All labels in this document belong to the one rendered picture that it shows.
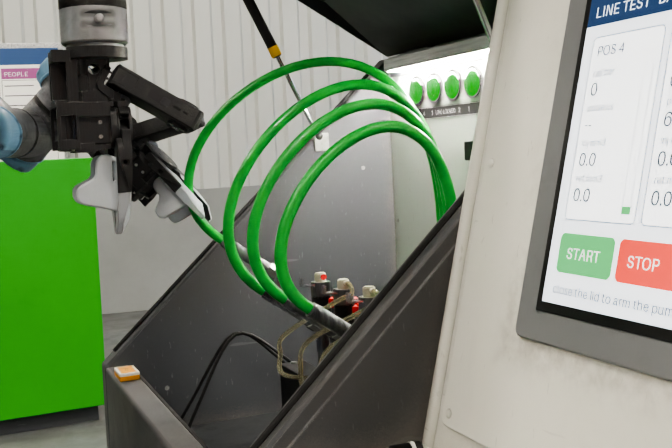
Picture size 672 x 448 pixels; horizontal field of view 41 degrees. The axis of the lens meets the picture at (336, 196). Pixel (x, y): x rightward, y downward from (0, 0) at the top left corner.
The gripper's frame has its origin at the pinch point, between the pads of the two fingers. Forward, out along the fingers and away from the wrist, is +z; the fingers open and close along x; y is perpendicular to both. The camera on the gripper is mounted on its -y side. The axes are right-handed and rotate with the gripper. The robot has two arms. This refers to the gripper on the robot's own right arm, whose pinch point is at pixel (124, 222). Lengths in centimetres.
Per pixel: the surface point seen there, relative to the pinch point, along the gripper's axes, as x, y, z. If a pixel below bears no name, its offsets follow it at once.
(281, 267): 12.8, -14.4, 5.3
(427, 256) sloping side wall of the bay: 22.8, -27.1, 4.4
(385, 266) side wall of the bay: -43, -55, 15
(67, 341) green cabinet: -341, -29, 80
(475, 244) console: 27.5, -30.0, 3.0
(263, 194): 4.8, -15.5, -2.4
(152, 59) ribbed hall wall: -651, -145, -89
